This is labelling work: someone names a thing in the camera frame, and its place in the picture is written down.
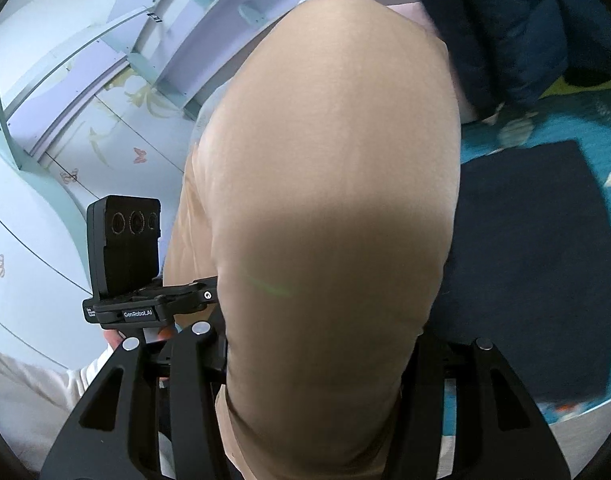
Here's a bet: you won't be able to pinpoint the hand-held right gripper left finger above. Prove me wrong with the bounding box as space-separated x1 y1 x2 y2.
39 322 231 480

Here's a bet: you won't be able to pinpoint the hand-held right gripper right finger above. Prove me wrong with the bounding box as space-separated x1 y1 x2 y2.
385 335 572 480

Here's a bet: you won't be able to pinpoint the tan button-up jacket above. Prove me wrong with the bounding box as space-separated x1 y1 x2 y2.
162 0 461 480

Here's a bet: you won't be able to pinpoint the folded navy clothes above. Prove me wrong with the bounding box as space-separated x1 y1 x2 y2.
420 140 611 403

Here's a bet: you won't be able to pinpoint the white wardrobe with butterfly decor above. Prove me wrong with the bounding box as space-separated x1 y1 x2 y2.
0 67 221 361

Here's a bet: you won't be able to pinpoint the teal candy-print bed sheet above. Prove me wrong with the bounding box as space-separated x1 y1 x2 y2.
435 72 611 426

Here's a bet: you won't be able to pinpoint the lime green cloth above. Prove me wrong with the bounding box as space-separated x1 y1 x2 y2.
538 75 611 103

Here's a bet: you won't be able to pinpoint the navy and yellow puffer jacket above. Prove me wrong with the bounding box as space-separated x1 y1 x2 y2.
393 0 611 116

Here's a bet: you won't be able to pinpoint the pale curved bed frame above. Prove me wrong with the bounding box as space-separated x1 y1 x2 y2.
435 390 611 480

